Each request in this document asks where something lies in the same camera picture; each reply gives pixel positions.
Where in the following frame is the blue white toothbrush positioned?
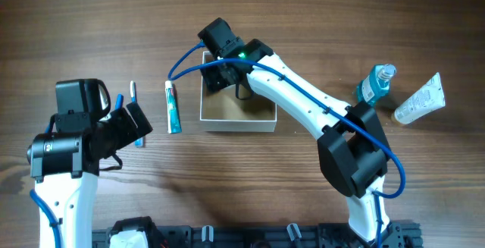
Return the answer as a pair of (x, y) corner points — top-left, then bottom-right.
(130, 80), (144, 147)

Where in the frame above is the teal toothpaste tube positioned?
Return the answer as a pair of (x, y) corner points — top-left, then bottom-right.
(165, 80), (182, 134)

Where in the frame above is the blue mouthwash bottle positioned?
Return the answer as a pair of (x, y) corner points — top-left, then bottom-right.
(355, 64), (396, 106)

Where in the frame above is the white lotion tube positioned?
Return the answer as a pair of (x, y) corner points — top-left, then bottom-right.
(392, 72), (446, 125)

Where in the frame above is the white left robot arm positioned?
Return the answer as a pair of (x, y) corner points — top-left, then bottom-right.
(27, 79), (133, 248)

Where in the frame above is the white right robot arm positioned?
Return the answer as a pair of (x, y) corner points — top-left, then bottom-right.
(168, 17), (395, 247)

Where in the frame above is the white cardboard box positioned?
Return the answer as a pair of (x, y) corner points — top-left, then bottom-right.
(199, 51), (278, 133)

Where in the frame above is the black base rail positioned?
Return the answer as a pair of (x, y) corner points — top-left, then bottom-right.
(92, 216), (424, 248)

